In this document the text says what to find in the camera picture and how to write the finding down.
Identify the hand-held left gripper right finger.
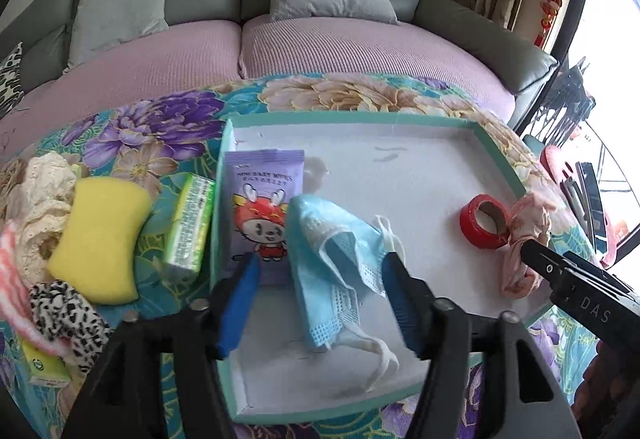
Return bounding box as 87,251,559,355
381,250,583,439

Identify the green tissue packet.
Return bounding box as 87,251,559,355
162,172,217,282

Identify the purple sofa seat cover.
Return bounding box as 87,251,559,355
0,14,516,160

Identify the cream lace cloth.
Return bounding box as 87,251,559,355
0,152,78,285

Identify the pink white striped cloth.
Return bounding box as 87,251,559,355
0,221,68,355

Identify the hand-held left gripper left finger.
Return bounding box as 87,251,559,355
60,251,263,439

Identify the purple wet wipes packet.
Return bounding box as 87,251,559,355
223,149,306,287

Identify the yellow-green small box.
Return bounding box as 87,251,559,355
20,336,71,387

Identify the plain grey pillow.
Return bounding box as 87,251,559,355
67,0,173,70

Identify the black white patterned pillow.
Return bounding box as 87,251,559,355
0,42,26,120

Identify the floral tablecloth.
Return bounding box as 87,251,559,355
0,72,601,439

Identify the dark metal rack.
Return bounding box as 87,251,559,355
520,59,608,245

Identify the yellow sponge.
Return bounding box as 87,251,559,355
46,178,152,305

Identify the leopard print scrunchie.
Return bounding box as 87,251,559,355
29,280,115,370

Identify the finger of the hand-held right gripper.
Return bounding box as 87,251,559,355
520,239,568,295

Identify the teal cardboard tray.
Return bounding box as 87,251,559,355
209,112,566,425

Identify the red tape roll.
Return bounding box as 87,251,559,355
459,193,512,250

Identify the red plastic stool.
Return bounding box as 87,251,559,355
540,144,576,192

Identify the blue face mask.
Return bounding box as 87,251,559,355
287,194,408,392

